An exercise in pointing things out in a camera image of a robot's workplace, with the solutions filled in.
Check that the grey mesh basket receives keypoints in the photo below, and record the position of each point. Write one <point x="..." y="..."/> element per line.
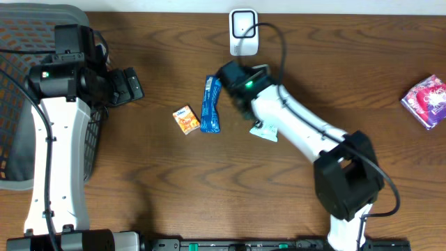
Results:
<point x="27" y="37"/>

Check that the blue cookie pack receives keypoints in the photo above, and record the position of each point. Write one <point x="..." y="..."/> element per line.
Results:
<point x="209" y="116"/>

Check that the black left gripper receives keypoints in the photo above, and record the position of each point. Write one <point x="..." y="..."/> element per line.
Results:
<point x="122" y="86"/>

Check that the small orange box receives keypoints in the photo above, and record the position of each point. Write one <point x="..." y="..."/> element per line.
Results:
<point x="186" y="119"/>

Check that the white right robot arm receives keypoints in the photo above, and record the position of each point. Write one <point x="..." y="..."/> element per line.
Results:
<point x="346" y="177"/>

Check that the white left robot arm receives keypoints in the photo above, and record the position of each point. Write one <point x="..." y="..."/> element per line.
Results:
<point x="63" y="91"/>

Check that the mint green snack packet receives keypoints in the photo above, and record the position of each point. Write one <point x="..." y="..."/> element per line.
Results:
<point x="264" y="130"/>

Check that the purple snack package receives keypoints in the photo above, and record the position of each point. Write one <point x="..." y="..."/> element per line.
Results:
<point x="426" y="101"/>

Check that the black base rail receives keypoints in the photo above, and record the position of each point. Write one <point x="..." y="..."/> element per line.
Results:
<point x="310" y="244"/>

